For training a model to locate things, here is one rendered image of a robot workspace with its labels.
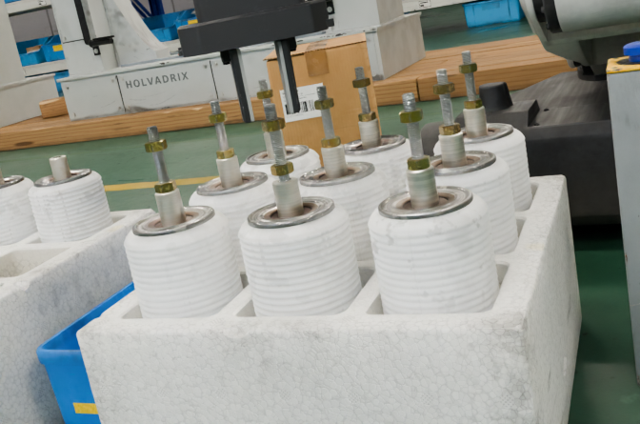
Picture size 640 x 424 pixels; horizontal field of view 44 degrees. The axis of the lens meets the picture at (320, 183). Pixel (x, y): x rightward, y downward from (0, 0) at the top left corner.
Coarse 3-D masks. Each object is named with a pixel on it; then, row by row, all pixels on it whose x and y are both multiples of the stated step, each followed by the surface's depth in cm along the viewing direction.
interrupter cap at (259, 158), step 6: (288, 150) 95; (294, 150) 94; (300, 150) 93; (306, 150) 92; (252, 156) 95; (258, 156) 94; (264, 156) 94; (288, 156) 90; (294, 156) 90; (246, 162) 93; (252, 162) 91; (258, 162) 90; (264, 162) 90; (270, 162) 90
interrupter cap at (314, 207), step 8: (304, 200) 70; (312, 200) 70; (320, 200) 69; (328, 200) 68; (264, 208) 70; (272, 208) 70; (304, 208) 69; (312, 208) 68; (320, 208) 67; (328, 208) 66; (248, 216) 68; (256, 216) 68; (264, 216) 68; (272, 216) 68; (296, 216) 66; (304, 216) 65; (312, 216) 65; (320, 216) 65; (256, 224) 65; (264, 224) 65; (272, 224) 64; (280, 224) 64; (288, 224) 64; (296, 224) 64
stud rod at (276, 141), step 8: (272, 104) 65; (272, 112) 65; (272, 120) 66; (272, 136) 66; (280, 136) 66; (272, 144) 66; (280, 144) 66; (280, 152) 66; (280, 160) 66; (280, 176) 67; (288, 176) 67
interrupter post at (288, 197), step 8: (272, 184) 67; (280, 184) 66; (288, 184) 66; (296, 184) 67; (280, 192) 66; (288, 192) 66; (296, 192) 67; (280, 200) 67; (288, 200) 66; (296, 200) 67; (280, 208) 67; (288, 208) 67; (296, 208) 67; (280, 216) 67; (288, 216) 67
